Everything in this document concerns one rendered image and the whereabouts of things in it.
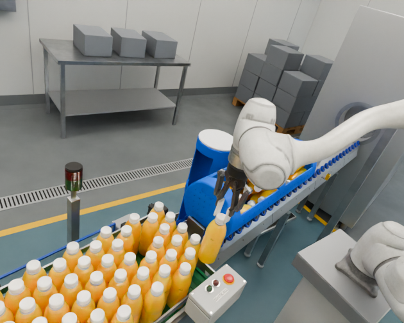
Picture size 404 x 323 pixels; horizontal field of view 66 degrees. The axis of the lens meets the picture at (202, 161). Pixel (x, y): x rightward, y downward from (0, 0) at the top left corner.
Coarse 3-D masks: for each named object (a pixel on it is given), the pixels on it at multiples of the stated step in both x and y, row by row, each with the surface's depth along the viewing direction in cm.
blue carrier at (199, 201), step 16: (208, 176) 141; (224, 176) 166; (304, 176) 179; (192, 192) 140; (208, 192) 134; (288, 192) 171; (192, 208) 143; (208, 208) 136; (224, 208) 129; (256, 208) 143; (240, 224) 137
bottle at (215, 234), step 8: (208, 224) 111; (216, 224) 109; (224, 224) 110; (208, 232) 110; (216, 232) 108; (224, 232) 109; (208, 240) 110; (216, 240) 109; (200, 248) 116; (208, 248) 112; (216, 248) 112; (200, 256) 116; (208, 256) 114; (216, 256) 116
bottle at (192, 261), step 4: (180, 256) 118; (184, 256) 116; (180, 260) 116; (184, 260) 115; (188, 260) 115; (192, 260) 115; (180, 264) 116; (192, 264) 115; (192, 268) 116; (192, 272) 118
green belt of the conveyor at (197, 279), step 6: (138, 252) 135; (138, 258) 132; (138, 264) 130; (198, 270) 134; (192, 276) 131; (198, 276) 132; (204, 276) 132; (192, 282) 129; (198, 282) 129; (192, 288) 126; (168, 306) 118; (162, 312) 115; (174, 312) 116; (168, 318) 114
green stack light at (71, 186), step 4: (68, 180) 117; (80, 180) 119; (68, 184) 118; (72, 184) 118; (76, 184) 118; (80, 184) 120; (68, 188) 119; (72, 188) 119; (76, 188) 120; (80, 188) 121
